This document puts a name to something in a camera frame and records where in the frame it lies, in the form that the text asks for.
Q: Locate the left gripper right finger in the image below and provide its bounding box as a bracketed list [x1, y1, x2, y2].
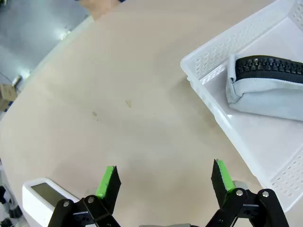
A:
[207, 158, 291, 227]

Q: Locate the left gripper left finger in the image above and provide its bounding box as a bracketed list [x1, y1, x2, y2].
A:
[47, 165, 123, 227]

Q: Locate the white rectangular box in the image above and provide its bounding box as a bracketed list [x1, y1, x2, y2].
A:
[22, 177, 81, 227]

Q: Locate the white perforated plastic basket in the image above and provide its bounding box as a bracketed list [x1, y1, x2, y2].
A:
[180, 0, 303, 213]

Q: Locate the small cardboard box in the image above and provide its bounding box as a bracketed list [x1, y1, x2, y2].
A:
[0, 82, 18, 100]

